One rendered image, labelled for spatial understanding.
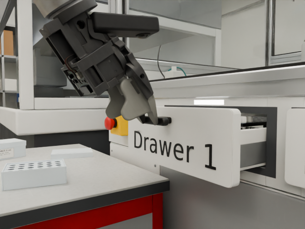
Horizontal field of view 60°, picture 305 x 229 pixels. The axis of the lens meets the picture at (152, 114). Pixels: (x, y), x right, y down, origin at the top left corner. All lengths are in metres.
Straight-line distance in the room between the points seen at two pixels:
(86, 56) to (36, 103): 0.84
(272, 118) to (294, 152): 0.07
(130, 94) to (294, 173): 0.26
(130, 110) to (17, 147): 0.61
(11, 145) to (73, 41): 0.61
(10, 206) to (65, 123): 0.74
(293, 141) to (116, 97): 0.28
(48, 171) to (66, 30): 0.33
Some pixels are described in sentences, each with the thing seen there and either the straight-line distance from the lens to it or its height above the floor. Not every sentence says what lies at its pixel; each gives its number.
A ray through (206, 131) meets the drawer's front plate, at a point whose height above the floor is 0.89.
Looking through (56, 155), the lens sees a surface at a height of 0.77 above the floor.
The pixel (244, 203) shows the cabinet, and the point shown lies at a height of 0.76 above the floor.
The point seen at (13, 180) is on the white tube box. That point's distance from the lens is 0.62.
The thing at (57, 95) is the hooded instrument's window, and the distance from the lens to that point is 1.24.
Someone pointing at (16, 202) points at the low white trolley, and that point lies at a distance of 0.55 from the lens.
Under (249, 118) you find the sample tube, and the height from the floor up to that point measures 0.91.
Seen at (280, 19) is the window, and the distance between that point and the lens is 0.49.
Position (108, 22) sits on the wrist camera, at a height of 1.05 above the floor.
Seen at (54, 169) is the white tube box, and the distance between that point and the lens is 0.61.
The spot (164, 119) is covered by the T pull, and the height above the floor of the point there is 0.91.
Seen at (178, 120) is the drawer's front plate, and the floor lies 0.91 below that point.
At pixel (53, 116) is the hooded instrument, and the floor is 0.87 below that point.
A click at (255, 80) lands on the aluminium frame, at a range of 0.48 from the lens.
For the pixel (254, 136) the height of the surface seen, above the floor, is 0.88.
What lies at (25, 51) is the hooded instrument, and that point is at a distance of 1.21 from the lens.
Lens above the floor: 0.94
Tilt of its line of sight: 3 degrees down
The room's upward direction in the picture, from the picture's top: straight up
